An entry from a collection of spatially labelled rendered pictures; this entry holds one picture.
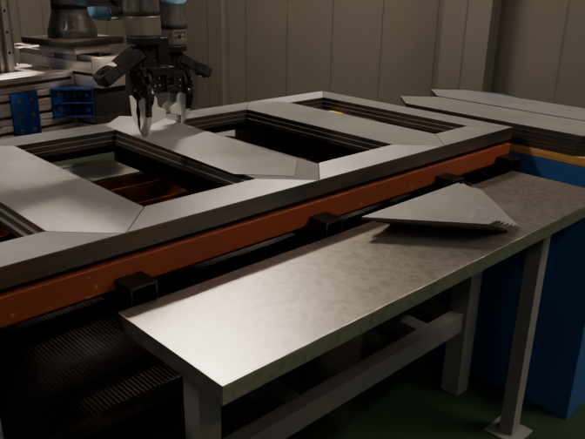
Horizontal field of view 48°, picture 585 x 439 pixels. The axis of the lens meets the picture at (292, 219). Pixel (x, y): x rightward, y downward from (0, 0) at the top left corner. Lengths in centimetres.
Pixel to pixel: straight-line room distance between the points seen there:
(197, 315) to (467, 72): 352
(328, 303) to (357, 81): 391
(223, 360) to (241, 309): 14
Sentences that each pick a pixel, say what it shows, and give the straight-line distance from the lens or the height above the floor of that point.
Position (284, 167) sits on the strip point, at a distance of 143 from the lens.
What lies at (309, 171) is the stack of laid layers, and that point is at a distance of 142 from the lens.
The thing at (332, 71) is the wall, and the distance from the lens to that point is 500.
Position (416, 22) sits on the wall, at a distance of 467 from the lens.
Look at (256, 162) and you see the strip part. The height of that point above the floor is 85.
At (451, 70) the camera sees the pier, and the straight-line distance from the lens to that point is 441.
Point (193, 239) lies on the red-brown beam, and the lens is 118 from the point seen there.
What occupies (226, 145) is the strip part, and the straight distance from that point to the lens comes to 162.
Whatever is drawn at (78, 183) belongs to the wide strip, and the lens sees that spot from 137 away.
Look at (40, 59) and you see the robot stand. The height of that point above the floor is 97.
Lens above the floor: 125
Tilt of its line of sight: 21 degrees down
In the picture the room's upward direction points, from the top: 1 degrees clockwise
